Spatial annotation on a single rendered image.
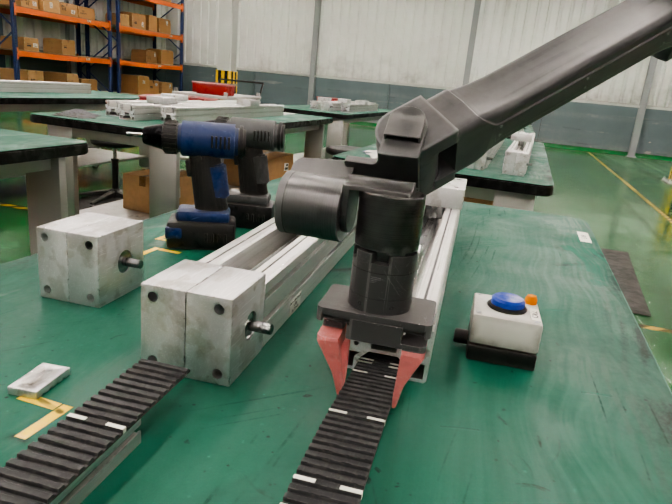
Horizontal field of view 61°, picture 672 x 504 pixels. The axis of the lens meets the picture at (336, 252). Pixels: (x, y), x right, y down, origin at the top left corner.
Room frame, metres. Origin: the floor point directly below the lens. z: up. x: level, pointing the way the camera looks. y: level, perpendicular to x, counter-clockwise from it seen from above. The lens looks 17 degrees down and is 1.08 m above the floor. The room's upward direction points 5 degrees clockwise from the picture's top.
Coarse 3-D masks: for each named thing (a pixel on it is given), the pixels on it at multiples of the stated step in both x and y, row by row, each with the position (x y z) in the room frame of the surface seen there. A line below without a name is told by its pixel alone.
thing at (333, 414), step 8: (328, 416) 0.43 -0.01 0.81; (336, 416) 0.43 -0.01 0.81; (344, 416) 0.43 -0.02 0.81; (352, 416) 0.43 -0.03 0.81; (360, 416) 0.43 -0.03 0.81; (368, 416) 0.43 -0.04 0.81; (352, 424) 0.42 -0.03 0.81; (360, 424) 0.42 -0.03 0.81; (368, 424) 0.42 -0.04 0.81; (376, 424) 0.42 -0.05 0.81; (384, 424) 0.42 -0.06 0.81
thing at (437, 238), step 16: (448, 208) 1.11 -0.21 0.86; (432, 224) 1.08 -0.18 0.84; (448, 224) 0.97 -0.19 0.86; (432, 240) 1.00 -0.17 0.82; (448, 240) 0.86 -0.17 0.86; (432, 256) 0.76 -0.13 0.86; (448, 256) 0.77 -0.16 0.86; (416, 272) 0.77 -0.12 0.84; (432, 272) 0.69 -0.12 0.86; (416, 288) 0.73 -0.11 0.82; (432, 288) 0.63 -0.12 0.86; (432, 336) 0.55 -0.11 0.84; (352, 352) 0.60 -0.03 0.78; (384, 352) 0.56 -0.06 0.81; (400, 352) 0.56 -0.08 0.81; (352, 368) 0.57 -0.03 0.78
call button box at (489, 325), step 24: (480, 312) 0.63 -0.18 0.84; (504, 312) 0.63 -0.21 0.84; (528, 312) 0.64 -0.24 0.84; (456, 336) 0.66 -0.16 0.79; (480, 336) 0.62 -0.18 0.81; (504, 336) 0.61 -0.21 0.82; (528, 336) 0.61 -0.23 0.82; (480, 360) 0.62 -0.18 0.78; (504, 360) 0.61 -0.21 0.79; (528, 360) 0.61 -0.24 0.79
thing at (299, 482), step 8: (296, 480) 0.34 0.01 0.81; (304, 480) 0.34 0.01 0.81; (312, 480) 0.34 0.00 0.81; (320, 480) 0.34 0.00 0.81; (288, 488) 0.33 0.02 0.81; (296, 488) 0.33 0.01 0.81; (304, 488) 0.33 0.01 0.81; (312, 488) 0.33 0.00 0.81; (320, 488) 0.33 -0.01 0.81; (328, 488) 0.33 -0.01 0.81; (336, 488) 0.33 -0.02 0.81; (344, 488) 0.33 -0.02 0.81; (352, 488) 0.33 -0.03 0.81; (304, 496) 0.32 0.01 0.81; (312, 496) 0.32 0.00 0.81; (320, 496) 0.32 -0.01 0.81; (328, 496) 0.32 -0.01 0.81; (336, 496) 0.32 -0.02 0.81; (344, 496) 0.32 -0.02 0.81; (352, 496) 0.33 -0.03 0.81; (360, 496) 0.33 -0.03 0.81
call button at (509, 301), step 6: (498, 294) 0.66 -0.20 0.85; (504, 294) 0.66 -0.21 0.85; (510, 294) 0.66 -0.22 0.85; (492, 300) 0.65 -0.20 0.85; (498, 300) 0.64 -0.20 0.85; (504, 300) 0.64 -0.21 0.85; (510, 300) 0.64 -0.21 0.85; (516, 300) 0.64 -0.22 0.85; (522, 300) 0.65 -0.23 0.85; (498, 306) 0.64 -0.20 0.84; (504, 306) 0.64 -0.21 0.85; (510, 306) 0.63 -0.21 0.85; (516, 306) 0.63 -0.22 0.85; (522, 306) 0.64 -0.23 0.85
